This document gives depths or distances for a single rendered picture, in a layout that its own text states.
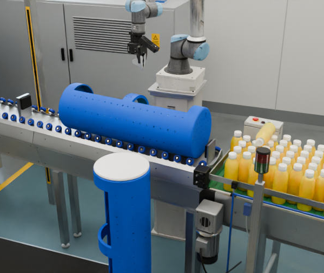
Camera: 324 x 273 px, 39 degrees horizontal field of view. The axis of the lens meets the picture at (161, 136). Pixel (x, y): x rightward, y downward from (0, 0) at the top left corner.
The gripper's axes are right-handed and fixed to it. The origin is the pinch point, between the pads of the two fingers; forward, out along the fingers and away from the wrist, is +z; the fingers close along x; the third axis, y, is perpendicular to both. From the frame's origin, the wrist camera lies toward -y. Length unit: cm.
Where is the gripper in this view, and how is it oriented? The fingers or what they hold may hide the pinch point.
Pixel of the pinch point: (142, 68)
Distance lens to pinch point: 255.7
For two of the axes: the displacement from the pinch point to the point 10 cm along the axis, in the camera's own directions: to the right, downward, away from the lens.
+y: -8.8, -2.1, 4.3
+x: -4.7, 3.8, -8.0
